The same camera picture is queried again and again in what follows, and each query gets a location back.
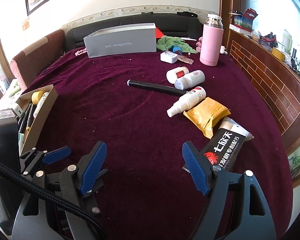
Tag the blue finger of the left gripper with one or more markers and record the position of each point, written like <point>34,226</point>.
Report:
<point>97,184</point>
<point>56,155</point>

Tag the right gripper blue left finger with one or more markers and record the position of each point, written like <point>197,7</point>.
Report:
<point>89,167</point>

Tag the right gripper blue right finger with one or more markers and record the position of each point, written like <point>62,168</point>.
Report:
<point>199,167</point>

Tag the teal tissue pack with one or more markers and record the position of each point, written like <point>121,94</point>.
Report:
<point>20,142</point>

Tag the green-capped black marker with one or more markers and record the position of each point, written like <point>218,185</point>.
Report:
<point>24,119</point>

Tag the black crab snack packet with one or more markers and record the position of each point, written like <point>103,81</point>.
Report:
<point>224,146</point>

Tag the yellow-capped black marker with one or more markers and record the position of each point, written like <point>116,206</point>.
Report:
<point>30,117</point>

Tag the yellow snack packet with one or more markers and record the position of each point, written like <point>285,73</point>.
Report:
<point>206,115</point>

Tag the large white charger plug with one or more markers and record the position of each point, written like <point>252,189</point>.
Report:
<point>17,110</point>

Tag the cardboard tray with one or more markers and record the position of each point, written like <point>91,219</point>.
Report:
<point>31,136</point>

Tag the white bottle green label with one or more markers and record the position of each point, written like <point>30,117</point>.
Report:
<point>40,103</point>

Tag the floral cloth pile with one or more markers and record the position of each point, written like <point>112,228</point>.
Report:
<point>11,95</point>

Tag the white spray bottle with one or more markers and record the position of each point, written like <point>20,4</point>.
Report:
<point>187,101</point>

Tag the maroon bedspread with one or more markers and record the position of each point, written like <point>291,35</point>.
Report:
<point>146,192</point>

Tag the white pill bottle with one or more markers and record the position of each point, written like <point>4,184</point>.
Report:
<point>190,80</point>

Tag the maroon armchair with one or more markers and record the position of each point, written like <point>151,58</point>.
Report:
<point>30,62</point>

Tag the grey-capped black marker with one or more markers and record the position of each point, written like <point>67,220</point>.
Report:
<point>156,87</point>

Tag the white bottle red label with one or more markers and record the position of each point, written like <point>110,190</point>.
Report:
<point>176,73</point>

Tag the pink wrapper strip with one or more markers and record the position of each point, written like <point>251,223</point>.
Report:
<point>185,59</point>

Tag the wooden headboard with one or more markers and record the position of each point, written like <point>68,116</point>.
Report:
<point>276,83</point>

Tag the small white charger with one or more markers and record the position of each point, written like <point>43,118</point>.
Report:
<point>168,57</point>

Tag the pink thermos bottle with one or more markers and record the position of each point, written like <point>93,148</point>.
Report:
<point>211,40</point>

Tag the blue small object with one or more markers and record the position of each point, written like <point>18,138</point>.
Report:
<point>177,50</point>

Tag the pink cloth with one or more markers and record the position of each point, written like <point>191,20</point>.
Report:
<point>199,44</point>

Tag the green cloth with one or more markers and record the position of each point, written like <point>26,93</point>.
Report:
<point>167,42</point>

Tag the grey shoe box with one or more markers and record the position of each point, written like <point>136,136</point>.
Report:
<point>123,39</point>

